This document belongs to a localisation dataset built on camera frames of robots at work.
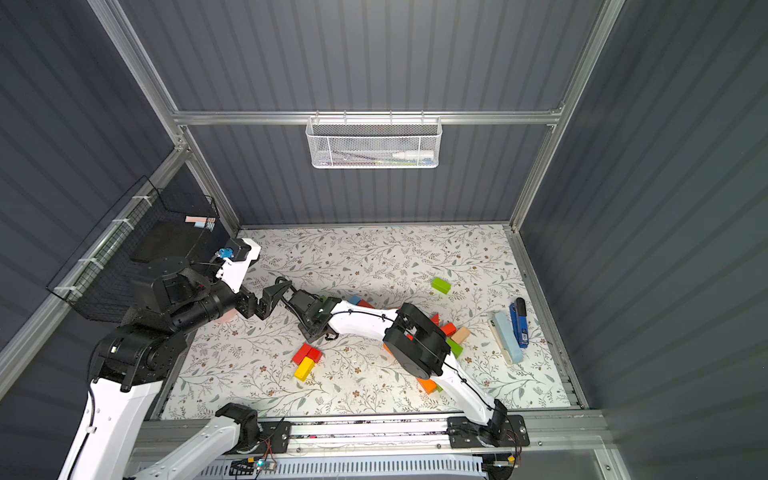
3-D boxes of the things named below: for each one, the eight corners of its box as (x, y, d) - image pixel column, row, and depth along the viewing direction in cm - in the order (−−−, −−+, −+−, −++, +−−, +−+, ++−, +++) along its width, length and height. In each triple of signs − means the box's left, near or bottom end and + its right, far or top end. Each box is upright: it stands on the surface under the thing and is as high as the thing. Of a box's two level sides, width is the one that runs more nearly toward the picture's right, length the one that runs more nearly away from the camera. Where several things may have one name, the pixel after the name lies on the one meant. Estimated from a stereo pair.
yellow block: (294, 377, 85) (292, 374, 83) (306, 358, 89) (304, 355, 87) (304, 382, 84) (302, 379, 82) (315, 363, 88) (313, 360, 86)
